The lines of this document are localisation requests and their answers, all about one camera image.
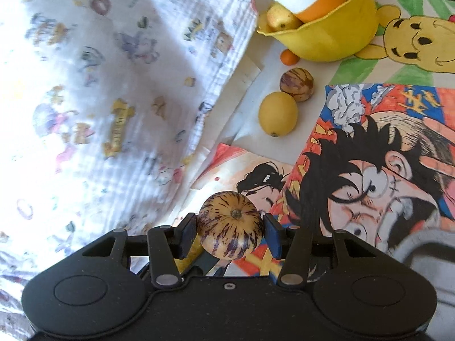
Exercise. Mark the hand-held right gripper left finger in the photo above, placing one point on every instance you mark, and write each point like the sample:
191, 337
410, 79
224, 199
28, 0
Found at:
185, 238

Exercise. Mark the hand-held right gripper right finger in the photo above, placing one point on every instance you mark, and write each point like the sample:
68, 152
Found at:
272, 236

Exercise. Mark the striped pepino melon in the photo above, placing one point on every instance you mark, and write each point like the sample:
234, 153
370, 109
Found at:
297, 85
230, 225

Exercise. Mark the colourful pirate cartoon drawing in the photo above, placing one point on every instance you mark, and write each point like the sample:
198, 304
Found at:
373, 170

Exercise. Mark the yellow lemon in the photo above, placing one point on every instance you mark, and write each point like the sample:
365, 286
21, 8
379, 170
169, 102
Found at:
278, 113

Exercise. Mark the white cartoon printed blanket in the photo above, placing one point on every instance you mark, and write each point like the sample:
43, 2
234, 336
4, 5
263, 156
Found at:
106, 113

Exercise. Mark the metal tray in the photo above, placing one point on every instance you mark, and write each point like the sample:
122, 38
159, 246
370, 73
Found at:
426, 252

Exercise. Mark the small orange fruit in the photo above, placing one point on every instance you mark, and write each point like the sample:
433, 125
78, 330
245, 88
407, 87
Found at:
288, 57

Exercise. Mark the yellow plastic bowl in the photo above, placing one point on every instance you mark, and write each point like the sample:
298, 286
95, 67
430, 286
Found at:
330, 39

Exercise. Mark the small yellow fruit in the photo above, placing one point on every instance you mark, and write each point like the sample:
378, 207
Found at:
282, 17

